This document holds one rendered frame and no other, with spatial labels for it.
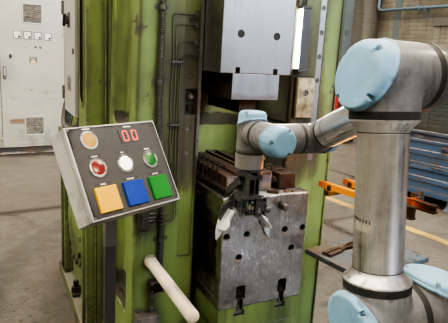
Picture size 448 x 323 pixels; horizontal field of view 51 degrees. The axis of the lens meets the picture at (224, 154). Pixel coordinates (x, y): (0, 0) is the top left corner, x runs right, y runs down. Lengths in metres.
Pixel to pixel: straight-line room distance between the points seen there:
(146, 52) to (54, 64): 5.17
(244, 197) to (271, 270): 0.79
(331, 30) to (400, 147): 1.38
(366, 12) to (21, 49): 7.21
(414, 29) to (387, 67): 9.98
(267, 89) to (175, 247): 0.73
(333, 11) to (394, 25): 8.91
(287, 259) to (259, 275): 0.14
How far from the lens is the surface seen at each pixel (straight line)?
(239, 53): 1.74
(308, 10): 2.03
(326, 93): 2.16
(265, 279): 1.96
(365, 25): 11.09
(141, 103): 1.76
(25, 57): 6.80
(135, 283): 1.96
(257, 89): 1.78
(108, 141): 1.46
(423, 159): 5.48
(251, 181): 1.23
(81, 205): 1.38
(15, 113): 6.83
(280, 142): 1.09
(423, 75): 0.82
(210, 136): 2.26
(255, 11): 1.78
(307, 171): 2.16
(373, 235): 0.83
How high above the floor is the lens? 1.42
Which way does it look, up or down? 11 degrees down
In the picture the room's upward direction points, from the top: 3 degrees clockwise
